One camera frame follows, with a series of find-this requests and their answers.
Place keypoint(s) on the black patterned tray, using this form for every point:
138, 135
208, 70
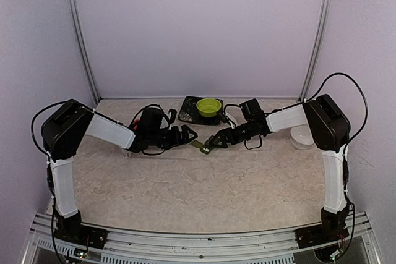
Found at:
189, 113

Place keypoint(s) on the aluminium front frame rail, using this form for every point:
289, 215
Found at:
131, 246

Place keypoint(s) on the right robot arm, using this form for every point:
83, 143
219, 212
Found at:
329, 129

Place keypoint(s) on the lime green bowl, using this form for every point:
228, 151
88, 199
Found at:
208, 107

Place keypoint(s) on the green pill organizer box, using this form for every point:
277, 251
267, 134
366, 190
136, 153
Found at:
205, 149

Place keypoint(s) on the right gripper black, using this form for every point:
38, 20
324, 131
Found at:
224, 138

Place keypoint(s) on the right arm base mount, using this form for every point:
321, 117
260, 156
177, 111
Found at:
320, 234

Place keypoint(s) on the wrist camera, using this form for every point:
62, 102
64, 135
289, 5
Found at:
172, 113
227, 118

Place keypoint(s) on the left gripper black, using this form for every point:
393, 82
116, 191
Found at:
177, 140

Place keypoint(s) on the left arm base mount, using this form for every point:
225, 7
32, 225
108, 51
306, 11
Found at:
80, 234

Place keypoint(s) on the red pill bottle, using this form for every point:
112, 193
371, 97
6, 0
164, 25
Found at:
134, 124

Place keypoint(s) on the right aluminium corner post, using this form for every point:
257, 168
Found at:
320, 32

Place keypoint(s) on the aluminium corner post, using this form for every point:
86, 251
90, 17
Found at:
320, 32
92, 84

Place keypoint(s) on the white bottle lid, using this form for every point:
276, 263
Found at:
301, 138

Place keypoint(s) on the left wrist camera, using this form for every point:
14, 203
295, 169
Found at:
172, 113

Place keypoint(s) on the left aluminium corner post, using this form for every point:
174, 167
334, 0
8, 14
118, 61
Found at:
92, 84

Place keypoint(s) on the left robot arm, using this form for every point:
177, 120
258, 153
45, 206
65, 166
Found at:
65, 129

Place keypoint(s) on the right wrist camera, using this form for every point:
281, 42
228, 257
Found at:
227, 118

